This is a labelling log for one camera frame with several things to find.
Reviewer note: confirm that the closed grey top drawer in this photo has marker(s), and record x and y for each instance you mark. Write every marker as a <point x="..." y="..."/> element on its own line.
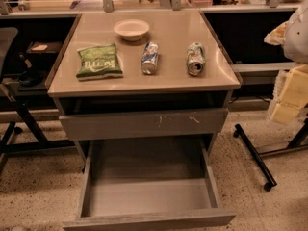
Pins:
<point x="143" y="124"/>

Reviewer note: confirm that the green chip bag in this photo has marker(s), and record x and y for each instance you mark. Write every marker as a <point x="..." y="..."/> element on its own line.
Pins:
<point x="99" y="62"/>

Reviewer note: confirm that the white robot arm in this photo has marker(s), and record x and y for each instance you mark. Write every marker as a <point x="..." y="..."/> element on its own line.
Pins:
<point x="295" y="47"/>

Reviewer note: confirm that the white paper bowl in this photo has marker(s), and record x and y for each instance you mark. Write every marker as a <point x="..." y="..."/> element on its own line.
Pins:
<point x="131" y="29"/>

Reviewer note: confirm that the open grey middle drawer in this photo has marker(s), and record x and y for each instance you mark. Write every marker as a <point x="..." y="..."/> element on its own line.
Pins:
<point x="148" y="184"/>

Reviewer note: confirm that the black wheeled stand base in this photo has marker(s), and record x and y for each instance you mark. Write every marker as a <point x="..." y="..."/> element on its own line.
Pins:
<point x="257" y="153"/>

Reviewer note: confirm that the blue white pepsi can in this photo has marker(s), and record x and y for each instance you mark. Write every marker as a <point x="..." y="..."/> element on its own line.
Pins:
<point x="149" y="58"/>

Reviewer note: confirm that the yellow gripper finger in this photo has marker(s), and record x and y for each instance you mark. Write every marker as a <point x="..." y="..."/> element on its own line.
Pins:
<point x="277" y="35"/>
<point x="293" y="95"/>

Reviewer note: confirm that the grey drawer cabinet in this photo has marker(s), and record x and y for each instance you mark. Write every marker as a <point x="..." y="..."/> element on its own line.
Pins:
<point x="170" y="88"/>

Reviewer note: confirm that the green white 7up can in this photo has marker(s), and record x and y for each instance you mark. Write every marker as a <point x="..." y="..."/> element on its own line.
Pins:
<point x="195" y="61"/>

